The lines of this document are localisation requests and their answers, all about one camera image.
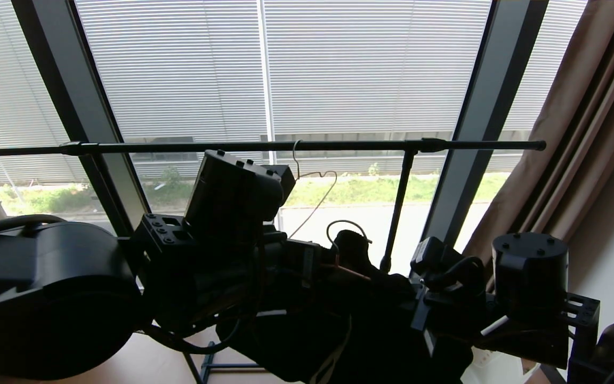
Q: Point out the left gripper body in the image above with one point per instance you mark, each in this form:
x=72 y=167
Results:
x=299 y=266

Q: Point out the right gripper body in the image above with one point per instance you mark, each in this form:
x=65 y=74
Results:
x=445 y=320

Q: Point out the black garment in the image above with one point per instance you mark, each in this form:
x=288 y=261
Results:
x=371 y=330

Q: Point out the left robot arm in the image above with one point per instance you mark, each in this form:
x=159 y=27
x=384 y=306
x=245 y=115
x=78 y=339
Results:
x=46 y=298

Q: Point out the white laundry basket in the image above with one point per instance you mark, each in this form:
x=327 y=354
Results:
x=499 y=370

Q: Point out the black clothes rack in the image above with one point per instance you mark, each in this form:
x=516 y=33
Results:
x=179 y=146

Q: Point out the window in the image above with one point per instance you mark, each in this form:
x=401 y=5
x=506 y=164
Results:
x=365 y=69

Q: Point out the brown curtain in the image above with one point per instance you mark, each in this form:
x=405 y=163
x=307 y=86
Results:
x=579 y=106

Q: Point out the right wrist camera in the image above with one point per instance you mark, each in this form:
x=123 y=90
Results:
x=429 y=256

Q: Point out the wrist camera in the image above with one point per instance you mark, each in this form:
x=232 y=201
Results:
x=280 y=184
x=429 y=256

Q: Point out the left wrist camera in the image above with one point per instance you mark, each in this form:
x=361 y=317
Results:
x=280 y=184

